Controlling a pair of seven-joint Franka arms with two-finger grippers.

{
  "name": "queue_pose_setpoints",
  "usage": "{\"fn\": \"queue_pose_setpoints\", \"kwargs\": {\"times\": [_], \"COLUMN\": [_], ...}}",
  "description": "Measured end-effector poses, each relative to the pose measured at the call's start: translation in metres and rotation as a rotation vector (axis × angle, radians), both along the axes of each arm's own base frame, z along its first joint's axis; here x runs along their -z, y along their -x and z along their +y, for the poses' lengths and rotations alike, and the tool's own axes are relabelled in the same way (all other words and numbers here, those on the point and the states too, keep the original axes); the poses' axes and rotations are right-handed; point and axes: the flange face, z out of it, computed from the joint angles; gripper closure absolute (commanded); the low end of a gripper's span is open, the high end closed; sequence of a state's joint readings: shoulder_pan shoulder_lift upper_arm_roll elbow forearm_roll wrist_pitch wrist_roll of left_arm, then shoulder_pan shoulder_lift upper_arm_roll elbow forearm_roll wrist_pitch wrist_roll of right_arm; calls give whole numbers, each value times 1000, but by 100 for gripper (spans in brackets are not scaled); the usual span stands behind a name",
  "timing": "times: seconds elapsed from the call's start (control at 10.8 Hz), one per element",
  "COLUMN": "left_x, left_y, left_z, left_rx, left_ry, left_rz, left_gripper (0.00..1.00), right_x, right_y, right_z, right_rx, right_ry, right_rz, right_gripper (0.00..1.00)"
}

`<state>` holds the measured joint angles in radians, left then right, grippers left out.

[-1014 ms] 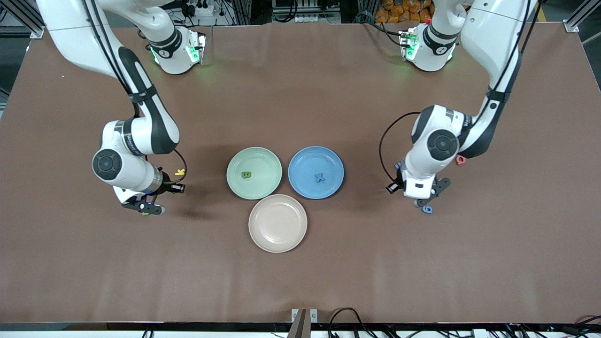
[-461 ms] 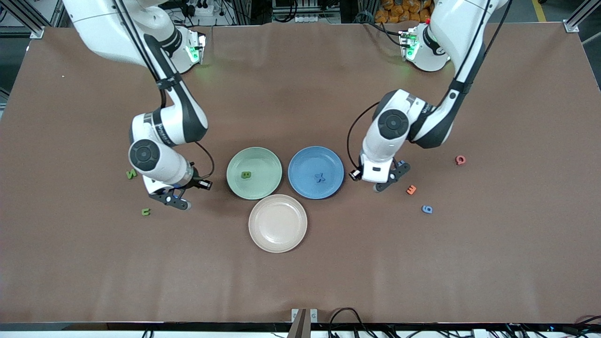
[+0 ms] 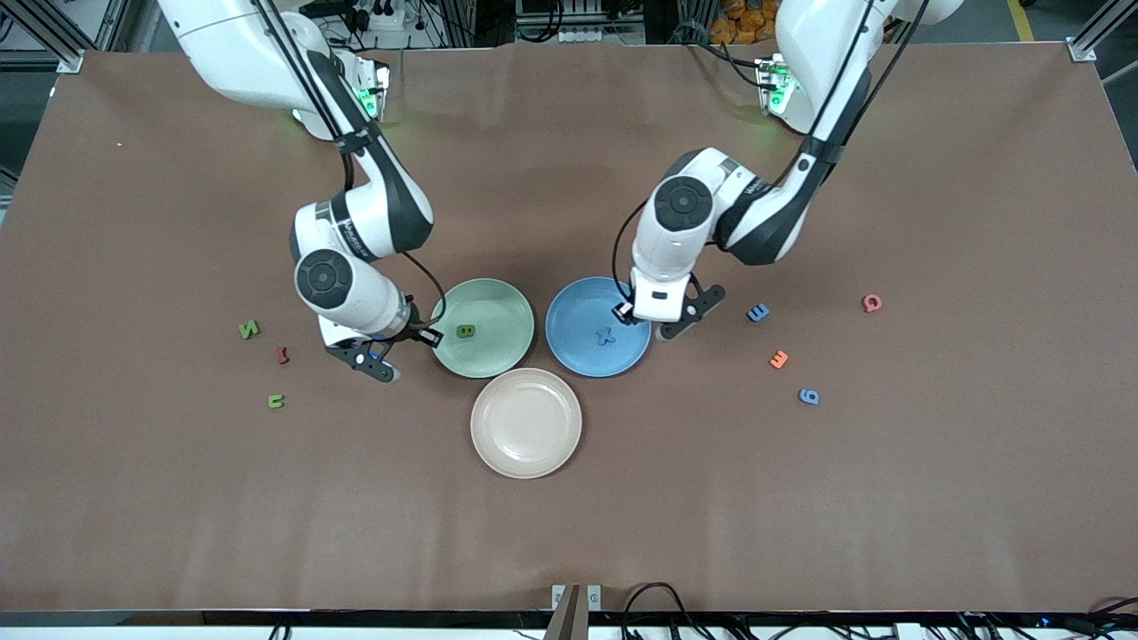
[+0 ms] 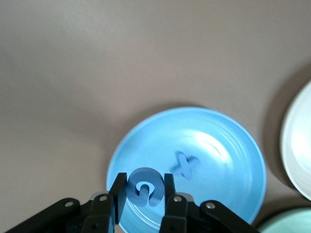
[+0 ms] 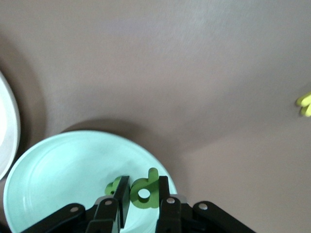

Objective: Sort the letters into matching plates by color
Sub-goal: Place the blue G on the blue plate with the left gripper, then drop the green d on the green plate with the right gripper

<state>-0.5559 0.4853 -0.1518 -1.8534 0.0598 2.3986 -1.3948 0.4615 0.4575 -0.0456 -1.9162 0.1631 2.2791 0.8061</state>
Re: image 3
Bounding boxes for blue round plate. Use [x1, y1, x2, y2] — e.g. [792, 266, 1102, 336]
[545, 276, 653, 379]

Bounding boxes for green round plate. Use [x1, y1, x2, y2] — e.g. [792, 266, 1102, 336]
[429, 278, 535, 380]

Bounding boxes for beige round plate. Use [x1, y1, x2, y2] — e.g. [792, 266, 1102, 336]
[470, 367, 583, 480]

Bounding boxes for long white power strip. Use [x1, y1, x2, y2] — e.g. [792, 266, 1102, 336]
[558, 27, 643, 45]

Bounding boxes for pile of orange bags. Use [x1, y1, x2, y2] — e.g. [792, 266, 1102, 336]
[709, 0, 783, 45]

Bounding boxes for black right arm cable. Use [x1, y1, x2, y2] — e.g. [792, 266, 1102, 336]
[252, 0, 446, 332]

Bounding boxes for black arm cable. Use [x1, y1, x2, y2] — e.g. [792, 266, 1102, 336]
[252, 0, 446, 332]
[612, 0, 930, 308]

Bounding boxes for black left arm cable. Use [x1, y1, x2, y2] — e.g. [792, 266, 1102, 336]
[612, 0, 930, 308]

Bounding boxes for black looped floor cable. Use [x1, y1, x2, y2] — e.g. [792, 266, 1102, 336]
[621, 581, 739, 640]

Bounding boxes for black table edge rail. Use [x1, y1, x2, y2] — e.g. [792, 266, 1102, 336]
[0, 610, 1138, 640]

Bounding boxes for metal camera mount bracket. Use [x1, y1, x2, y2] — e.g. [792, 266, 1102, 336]
[544, 583, 604, 640]

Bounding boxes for aluminium frame post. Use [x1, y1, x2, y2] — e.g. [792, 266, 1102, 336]
[1070, 0, 1138, 63]
[0, 0, 86, 74]

